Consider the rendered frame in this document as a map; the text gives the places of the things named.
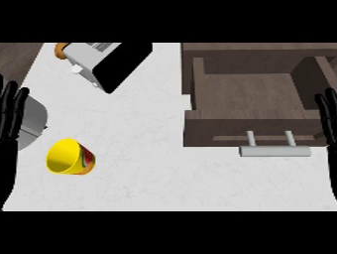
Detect yellow cup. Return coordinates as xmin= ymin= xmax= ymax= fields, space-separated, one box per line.
xmin=46 ymin=138 xmax=96 ymax=176

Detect brown wooden drawer front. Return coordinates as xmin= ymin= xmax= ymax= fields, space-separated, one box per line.
xmin=183 ymin=109 xmax=330 ymax=148

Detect brown wooden drawer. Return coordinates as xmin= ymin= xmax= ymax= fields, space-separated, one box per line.
xmin=183 ymin=57 xmax=337 ymax=147
xmin=183 ymin=109 xmax=330 ymax=148

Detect grey rounded appliance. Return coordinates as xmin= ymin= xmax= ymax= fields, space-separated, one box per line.
xmin=0 ymin=63 xmax=49 ymax=152

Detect brown wooden cabinet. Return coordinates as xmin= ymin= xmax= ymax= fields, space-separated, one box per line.
xmin=180 ymin=42 xmax=337 ymax=97

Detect brown bread slice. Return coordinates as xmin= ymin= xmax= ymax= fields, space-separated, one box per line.
xmin=53 ymin=42 xmax=73 ymax=62

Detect white toaster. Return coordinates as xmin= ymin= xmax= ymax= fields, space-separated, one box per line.
xmin=61 ymin=42 xmax=154 ymax=95

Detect grey drawer handle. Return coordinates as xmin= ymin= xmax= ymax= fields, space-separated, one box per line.
xmin=239 ymin=130 xmax=312 ymax=158

